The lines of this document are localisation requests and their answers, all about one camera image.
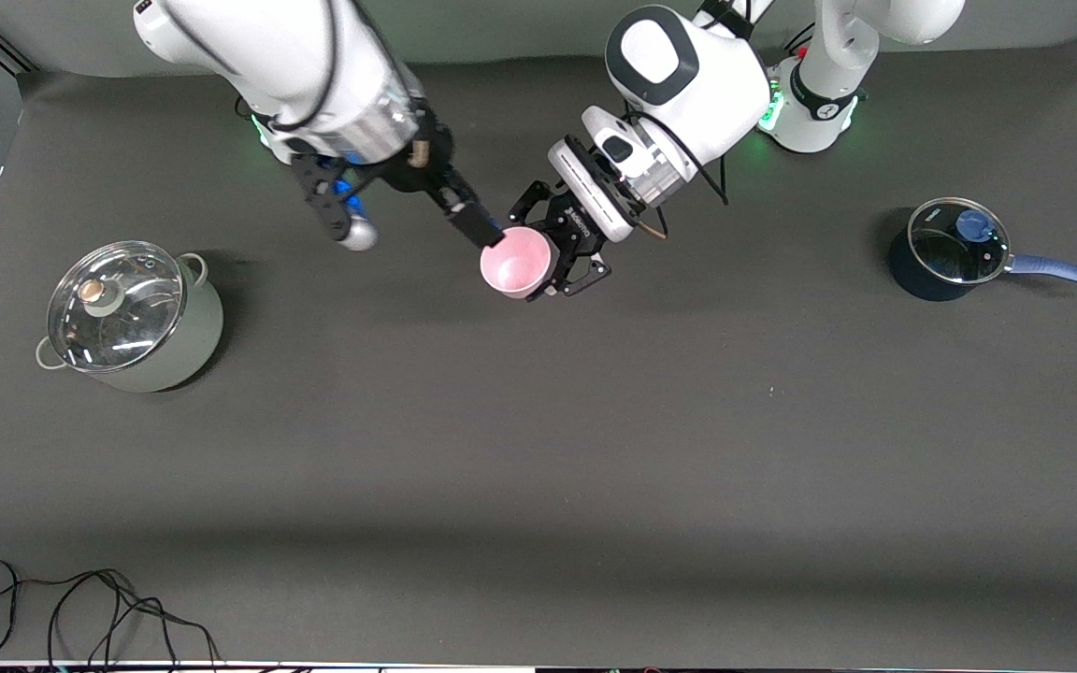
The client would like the pale green cooking pot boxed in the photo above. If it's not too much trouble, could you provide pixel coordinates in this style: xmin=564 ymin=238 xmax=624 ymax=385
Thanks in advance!
xmin=36 ymin=240 xmax=224 ymax=394

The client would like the dark blue saucepan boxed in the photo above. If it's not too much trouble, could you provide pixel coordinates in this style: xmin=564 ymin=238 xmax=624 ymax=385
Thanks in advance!
xmin=888 ymin=198 xmax=1077 ymax=302

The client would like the loose black cable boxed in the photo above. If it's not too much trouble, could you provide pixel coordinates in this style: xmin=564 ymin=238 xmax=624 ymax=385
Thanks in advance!
xmin=0 ymin=559 xmax=226 ymax=666

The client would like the glass lid with metal knob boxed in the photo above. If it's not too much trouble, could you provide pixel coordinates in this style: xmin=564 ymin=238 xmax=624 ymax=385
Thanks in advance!
xmin=46 ymin=240 xmax=186 ymax=373

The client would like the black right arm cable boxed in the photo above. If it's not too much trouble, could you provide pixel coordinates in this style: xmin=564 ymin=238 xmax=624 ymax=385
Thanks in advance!
xmin=267 ymin=0 xmax=343 ymax=134

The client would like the glass lid with blue knob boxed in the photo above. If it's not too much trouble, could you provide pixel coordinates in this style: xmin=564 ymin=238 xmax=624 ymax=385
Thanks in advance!
xmin=908 ymin=196 xmax=1012 ymax=284

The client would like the dark grey table cover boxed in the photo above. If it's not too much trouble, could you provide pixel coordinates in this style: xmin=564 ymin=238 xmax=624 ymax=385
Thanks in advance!
xmin=0 ymin=37 xmax=1077 ymax=666

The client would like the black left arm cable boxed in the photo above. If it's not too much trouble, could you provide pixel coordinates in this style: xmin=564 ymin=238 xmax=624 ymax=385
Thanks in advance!
xmin=625 ymin=110 xmax=732 ymax=208

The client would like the pink plastic cup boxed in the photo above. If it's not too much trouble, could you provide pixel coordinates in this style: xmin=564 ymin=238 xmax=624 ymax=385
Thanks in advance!
xmin=480 ymin=226 xmax=553 ymax=300

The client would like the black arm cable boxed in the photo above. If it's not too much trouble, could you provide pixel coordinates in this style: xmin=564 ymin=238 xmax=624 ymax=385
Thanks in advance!
xmin=625 ymin=110 xmax=732 ymax=208
xmin=267 ymin=0 xmax=343 ymax=134

